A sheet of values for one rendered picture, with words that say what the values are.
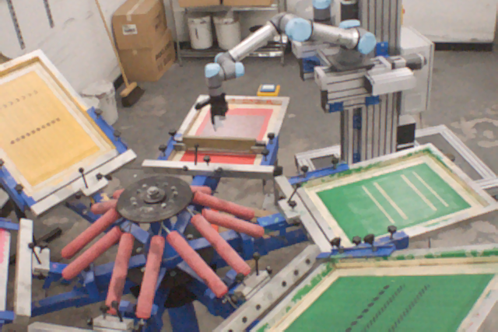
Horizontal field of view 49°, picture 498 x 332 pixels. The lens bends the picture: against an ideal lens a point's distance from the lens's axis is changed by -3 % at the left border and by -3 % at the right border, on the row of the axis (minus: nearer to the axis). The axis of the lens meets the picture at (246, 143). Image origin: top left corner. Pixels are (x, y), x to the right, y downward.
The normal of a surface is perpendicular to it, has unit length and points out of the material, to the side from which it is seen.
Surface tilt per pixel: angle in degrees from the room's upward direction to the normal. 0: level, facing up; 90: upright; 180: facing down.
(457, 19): 90
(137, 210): 0
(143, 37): 90
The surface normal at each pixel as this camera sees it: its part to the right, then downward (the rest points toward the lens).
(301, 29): 0.23, 0.45
